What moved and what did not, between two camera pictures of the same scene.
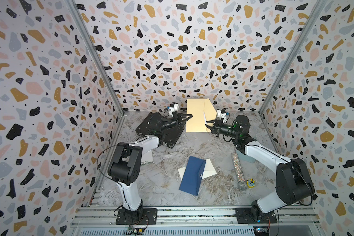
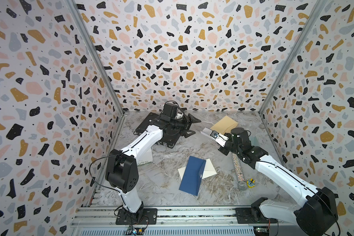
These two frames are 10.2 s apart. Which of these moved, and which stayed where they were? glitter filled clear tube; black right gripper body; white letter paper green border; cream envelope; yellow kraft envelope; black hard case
Moved: yellow kraft envelope; black right gripper body
Stayed: white letter paper green border; black hard case; cream envelope; glitter filled clear tube
